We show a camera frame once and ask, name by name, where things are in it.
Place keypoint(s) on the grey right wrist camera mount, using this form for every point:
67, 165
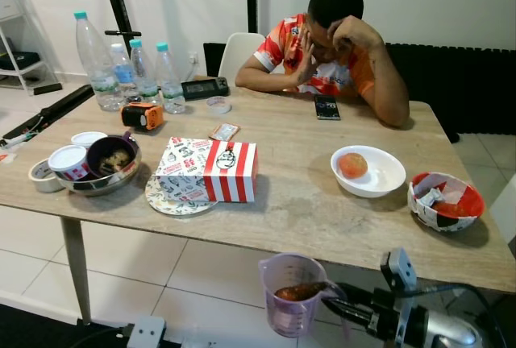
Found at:
399, 271

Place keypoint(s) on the white shelf unit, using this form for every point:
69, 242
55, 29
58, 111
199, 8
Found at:
6, 6

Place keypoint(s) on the dark purple cup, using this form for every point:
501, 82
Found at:
101, 148

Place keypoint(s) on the white tape roll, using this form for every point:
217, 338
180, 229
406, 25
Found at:
36, 183

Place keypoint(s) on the red white striped food box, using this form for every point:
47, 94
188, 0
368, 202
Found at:
230, 172

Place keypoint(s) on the small bottle blue label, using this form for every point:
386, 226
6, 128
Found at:
123, 74

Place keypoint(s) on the man in orange shirt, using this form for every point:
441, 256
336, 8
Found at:
278, 50

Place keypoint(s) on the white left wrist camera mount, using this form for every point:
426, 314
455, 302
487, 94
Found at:
147, 333

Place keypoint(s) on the round orange fruit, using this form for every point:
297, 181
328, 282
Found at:
352, 166

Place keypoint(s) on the red and white paper tub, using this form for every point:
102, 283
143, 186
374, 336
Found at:
68, 163

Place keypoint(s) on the white lidded tub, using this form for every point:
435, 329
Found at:
87, 138

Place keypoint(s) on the stainless steel bowl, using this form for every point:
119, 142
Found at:
101, 187

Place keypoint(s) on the clear water bottle teal cap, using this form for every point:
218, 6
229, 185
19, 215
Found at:
170, 82
145, 78

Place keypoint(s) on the dark floor rug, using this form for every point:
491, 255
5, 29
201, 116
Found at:
24, 333

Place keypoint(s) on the orange and black speaker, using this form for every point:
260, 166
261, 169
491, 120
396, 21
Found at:
141, 116

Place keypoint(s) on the small clear plastic cup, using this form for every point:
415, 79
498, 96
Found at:
218, 105

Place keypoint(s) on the purple plastic measuring cup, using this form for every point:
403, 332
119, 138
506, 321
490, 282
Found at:
286, 316

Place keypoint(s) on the black smartphone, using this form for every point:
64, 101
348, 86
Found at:
327, 107

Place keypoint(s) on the long black bar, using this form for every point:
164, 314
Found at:
56, 110

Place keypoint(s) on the red printed paper bowl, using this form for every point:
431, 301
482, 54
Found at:
435, 221

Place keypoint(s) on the small sauce sachet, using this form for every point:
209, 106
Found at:
225, 131

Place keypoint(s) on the black handheld console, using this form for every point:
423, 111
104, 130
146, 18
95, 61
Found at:
205, 89

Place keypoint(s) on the white ceramic bowl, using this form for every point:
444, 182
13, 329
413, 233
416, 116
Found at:
383, 179

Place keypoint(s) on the light wooden dining table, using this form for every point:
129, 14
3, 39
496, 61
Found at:
306, 219

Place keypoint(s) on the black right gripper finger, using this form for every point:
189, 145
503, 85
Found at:
353, 316
351, 295

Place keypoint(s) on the brown food piece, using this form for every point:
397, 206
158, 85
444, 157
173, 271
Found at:
300, 292

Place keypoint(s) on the large clear water bottle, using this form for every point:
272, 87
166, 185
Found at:
98, 66

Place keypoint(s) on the leaf patterned plate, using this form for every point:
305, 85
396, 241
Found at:
173, 205

